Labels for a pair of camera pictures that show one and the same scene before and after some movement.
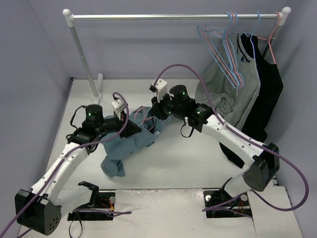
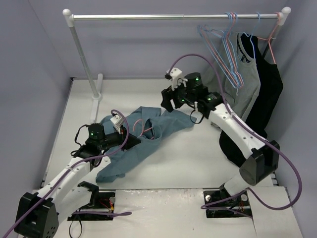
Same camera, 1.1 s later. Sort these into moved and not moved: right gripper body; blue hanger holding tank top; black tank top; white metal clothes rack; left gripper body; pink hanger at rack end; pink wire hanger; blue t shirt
Moved: blue t shirt; left gripper body; right gripper body; pink wire hanger
Not moved: pink hanger at rack end; white metal clothes rack; blue hanger holding tank top; black tank top
